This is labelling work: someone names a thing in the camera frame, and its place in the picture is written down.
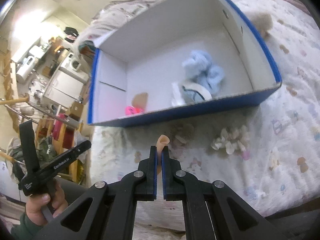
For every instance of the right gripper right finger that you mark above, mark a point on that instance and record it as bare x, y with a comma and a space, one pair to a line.
166, 172

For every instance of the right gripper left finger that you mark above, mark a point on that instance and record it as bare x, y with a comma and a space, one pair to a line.
151, 175

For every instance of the tan soft tube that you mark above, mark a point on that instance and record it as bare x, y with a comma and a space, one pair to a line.
162, 141

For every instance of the white plush toy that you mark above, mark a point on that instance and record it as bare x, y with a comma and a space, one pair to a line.
177, 95

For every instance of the tan soft sponge block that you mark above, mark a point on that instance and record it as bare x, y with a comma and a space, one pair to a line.
140, 100

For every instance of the white flower scrunchie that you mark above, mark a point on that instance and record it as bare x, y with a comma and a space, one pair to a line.
234, 140

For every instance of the light blue fluffy sock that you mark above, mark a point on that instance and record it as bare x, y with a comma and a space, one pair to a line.
200, 68

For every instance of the person left hand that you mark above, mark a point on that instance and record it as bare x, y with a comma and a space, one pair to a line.
37, 202

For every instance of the yellow wooden rack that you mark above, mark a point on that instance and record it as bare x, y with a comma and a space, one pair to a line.
52, 138

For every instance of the metal pole stand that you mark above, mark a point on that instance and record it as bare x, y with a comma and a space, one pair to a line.
25, 102

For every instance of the small cardboard box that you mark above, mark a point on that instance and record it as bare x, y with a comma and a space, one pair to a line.
75, 111

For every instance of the white kitchen cabinet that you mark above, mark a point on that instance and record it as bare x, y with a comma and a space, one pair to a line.
62, 90

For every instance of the patterned white bed sheet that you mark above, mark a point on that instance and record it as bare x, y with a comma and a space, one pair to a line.
279, 173

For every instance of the blue white cardboard box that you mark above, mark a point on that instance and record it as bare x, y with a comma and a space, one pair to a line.
146, 55

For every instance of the white water heater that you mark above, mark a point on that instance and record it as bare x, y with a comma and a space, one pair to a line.
25, 69

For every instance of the white washing machine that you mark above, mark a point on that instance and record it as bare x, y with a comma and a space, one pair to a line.
72, 67

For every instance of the grey crumpled blanket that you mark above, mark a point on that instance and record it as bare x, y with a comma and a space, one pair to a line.
112, 17

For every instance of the cream fluffy scrunchie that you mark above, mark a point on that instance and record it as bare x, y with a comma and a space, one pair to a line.
262, 22

